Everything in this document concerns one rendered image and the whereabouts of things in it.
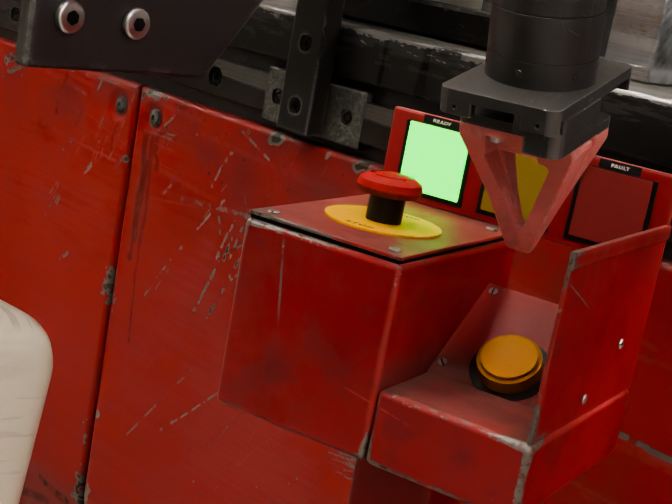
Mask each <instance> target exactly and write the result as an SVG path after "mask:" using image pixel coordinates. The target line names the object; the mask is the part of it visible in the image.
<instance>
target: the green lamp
mask: <svg viewBox="0 0 672 504"><path fill-rule="evenodd" d="M467 153H468V151H467V148H466V146H465V144H464V142H463V140H462V138H461V136H460V133H459V132H455V131H451V130H447V129H443V128H439V127H435V126H431V125H427V124H423V123H420V122H416V121H411V122H410V127H409V133H408V138H407V143H406V148H405V153H404V158H403V163H402V168H401V174H405V175H408V176H411V177H413V178H414V179H415V180H417V181H418V182H419V183H420V184H421V185H422V192H423V193H425V194H428V195H432V196H435V197H439V198H442V199H446V200H449V201H453V202H457V201H458V197H459V192H460V187H461V182H462V177H463V172H464V168H465V163H466V158H467Z"/></svg>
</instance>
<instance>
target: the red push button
mask: <svg viewBox="0 0 672 504"><path fill-rule="evenodd" d="M357 182H358V186H359V189H360V190H362V191H364V192H366V193H368V194H370V196H369V201H368V206H367V211H366V216H365V217H366V218H367V219H369V220H371V221H374V222H377V223H382V224H388V225H400V224H401V222H402V217H403V212H404V207H405V202H406V201H415V200H418V198H419V197H420V196H421V195H422V193H423V192H422V185H421V184H420V183H419V182H418V181H417V180H415V179H414V178H413V177H411V176H408V175H405V174H401V173H397V172H393V171H387V170H376V169H374V170H369V171H366V172H364V173H361V174H360V175H359V178H358V180H357Z"/></svg>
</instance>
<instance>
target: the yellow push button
mask: <svg viewBox="0 0 672 504"><path fill-rule="evenodd" d="M476 363H477V372H478V376H479V379H480V380H481V382H482V383H483V384H484V385H485V386H486V387H487V388H489V389H490V390H493V391H495V392H498V393H503V394H516V393H521V392H524V391H526V390H528V389H530V388H532V387H533V386H534V385H536V384H537V383H538V381H539V380H540V378H541V376H542V374H543V357H542V352H541V350H540V348H539V347H538V345H537V344H536V343H535V342H533V341H532V340H530V339H528V338H526V337H523V336H520V335H502V336H498V337H495V338H493V339H491V340H489V341H487V342H486V343H485V344H484V345H483V346H482V347H481V348H480V350H479V351H478V354H477V358H476Z"/></svg>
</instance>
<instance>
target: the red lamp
mask: <svg viewBox="0 0 672 504"><path fill-rule="evenodd" d="M653 184H654V182H652V181H648V180H644V179H640V178H636V177H632V176H628V175H624V174H620V173H616V172H612V171H608V170H604V169H600V168H596V167H593V166H589V165H588V167H587V168H586V170H585V171H584V172H583V174H582V176H581V180H580V185H579V189H578V193H577V198H576V202H575V206H574V211H573V215H572V219H571V224H570V228H569V233H568V234H569V235H572V236H575V237H579V238H582V239H586V240H589V241H593V242H596V243H603V242H607V241H610V240H614V239H617V238H621V237H624V236H628V235H631V234H635V233H638V232H642V229H643V225H644V221H645V217H646V213H647V209H648V205H649V201H650V196H651V192H652V188H653Z"/></svg>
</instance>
